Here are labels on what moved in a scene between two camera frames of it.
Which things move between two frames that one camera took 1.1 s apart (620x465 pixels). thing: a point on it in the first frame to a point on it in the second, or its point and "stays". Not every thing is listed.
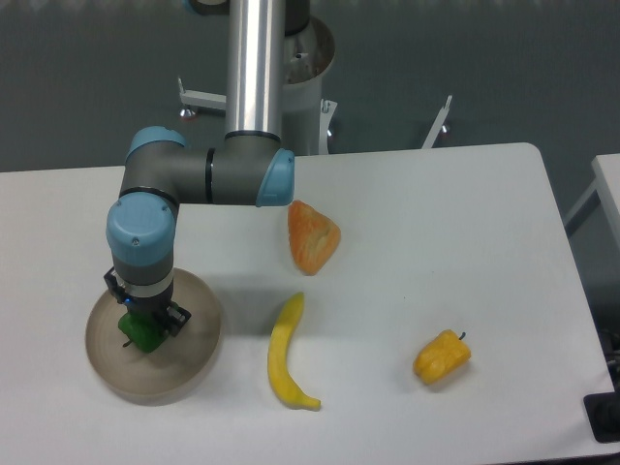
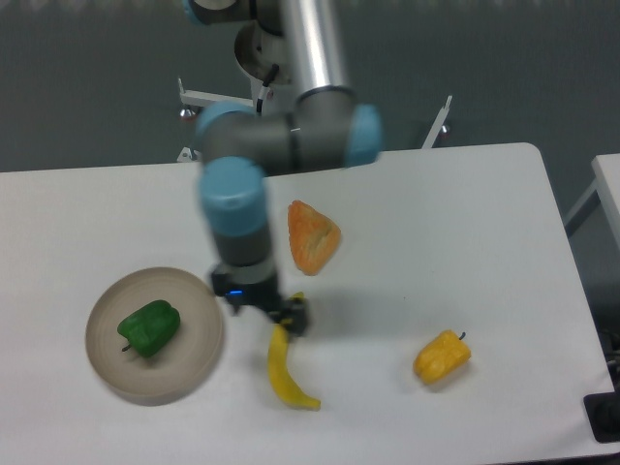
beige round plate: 163,374 stays
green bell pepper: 143,326 stays
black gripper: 154,306 to 292,313
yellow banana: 283,381 stays
